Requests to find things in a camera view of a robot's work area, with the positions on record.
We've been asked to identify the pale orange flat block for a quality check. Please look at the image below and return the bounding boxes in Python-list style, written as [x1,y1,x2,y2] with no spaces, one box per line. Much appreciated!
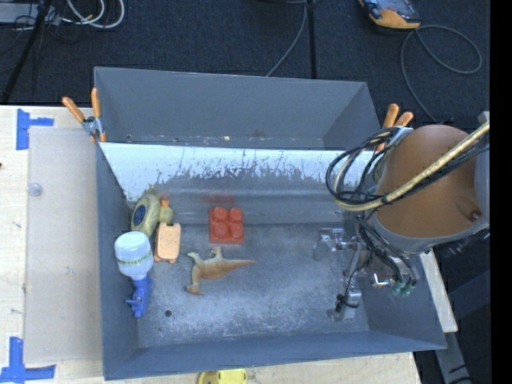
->
[153,222,182,265]

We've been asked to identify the tan toy dinosaur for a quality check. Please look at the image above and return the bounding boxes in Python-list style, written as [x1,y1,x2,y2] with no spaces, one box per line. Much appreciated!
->
[184,246,258,297]

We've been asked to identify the black cylinder on white bracket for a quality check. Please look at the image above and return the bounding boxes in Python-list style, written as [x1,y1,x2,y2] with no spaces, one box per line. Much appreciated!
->
[434,230,491,260]

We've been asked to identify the grey metal bin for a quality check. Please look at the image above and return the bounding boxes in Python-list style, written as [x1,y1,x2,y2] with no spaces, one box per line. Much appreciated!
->
[93,66,449,382]

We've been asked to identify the white and blue spray bottle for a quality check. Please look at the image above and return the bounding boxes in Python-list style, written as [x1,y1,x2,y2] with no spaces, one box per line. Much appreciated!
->
[114,230,155,320]

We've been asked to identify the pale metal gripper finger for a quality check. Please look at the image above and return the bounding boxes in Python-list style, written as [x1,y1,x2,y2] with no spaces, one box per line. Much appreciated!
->
[326,290,363,322]
[312,230,357,262]

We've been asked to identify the yellow-green toy with blue disc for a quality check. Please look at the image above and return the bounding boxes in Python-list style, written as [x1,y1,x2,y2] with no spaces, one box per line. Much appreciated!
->
[130,193,177,238]

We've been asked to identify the red toy brick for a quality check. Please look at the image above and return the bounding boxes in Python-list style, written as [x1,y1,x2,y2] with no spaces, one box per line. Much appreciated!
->
[208,206,246,246]

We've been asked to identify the pale flat board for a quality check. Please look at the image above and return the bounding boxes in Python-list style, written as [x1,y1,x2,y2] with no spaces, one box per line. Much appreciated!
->
[22,126,103,366]

